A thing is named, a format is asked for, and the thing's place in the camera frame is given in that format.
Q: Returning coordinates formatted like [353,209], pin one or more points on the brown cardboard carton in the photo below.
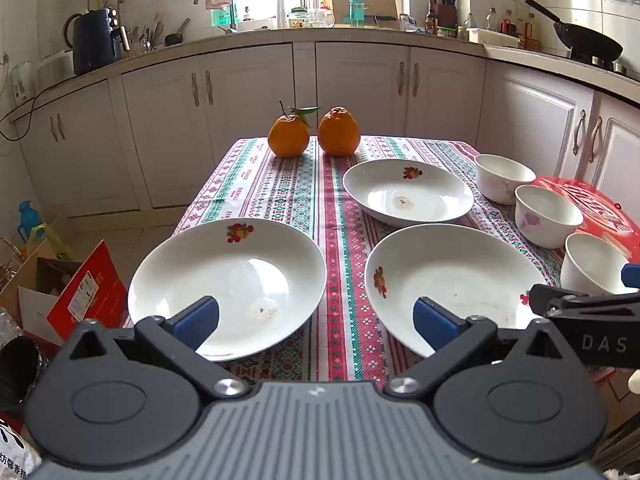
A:
[377,5]

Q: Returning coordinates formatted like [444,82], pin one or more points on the pale kitchen countertop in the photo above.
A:
[380,36]

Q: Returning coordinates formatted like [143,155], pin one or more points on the utensil holder with utensils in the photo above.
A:
[137,42]

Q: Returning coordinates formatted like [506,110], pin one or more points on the orange with leafy stem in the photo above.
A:
[288,135]

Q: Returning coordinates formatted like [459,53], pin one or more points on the glass jar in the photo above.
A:
[298,19]

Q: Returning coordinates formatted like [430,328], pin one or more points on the white electric kettle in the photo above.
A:
[22,85]

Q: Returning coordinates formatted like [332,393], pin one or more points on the open brown cardboard box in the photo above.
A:
[30,300]

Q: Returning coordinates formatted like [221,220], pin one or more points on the white countertop appliance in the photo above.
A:
[55,72]

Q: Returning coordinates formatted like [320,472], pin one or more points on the black plastic pot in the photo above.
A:
[20,375]

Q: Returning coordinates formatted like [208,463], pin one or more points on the teal plastic bottle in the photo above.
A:
[358,10]

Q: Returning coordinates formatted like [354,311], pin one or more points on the black wok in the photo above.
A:
[592,40]

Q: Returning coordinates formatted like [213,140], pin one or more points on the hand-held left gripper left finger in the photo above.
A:
[197,320]

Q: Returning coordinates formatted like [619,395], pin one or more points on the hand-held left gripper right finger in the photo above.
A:
[435,325]

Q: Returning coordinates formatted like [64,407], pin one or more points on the yellow-green bag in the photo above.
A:
[50,240]

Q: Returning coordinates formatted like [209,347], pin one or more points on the white plastic tray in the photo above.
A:
[492,37]

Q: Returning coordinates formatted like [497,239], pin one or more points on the bumpy orange without leaf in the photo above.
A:
[339,130]

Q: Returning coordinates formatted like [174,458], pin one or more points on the white printed sack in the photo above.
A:
[15,450]

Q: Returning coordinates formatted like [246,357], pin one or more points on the dark knife block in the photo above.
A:
[445,15]

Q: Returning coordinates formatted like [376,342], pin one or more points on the red cardboard box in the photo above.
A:
[92,290]

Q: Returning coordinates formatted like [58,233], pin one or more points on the white flower-print plate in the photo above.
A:
[225,270]
[450,270]
[400,185]

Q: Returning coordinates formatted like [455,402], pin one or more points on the white ceramic bowl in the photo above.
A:
[502,180]
[590,265]
[545,220]

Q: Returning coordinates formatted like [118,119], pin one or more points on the green dish soap bottle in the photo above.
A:
[222,17]

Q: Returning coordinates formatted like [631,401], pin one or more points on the small black saucepan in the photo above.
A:
[175,37]

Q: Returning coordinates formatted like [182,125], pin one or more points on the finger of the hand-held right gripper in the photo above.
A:
[631,276]
[540,300]

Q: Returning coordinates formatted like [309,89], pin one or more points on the dark sauce bottle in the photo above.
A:
[431,20]

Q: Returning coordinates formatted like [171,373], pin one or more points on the stack of clear plastic cups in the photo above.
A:
[281,10]

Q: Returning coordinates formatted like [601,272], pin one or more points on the white kitchen cabinets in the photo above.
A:
[165,125]

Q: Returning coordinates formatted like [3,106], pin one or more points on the patterned striped tablecloth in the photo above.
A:
[330,240]

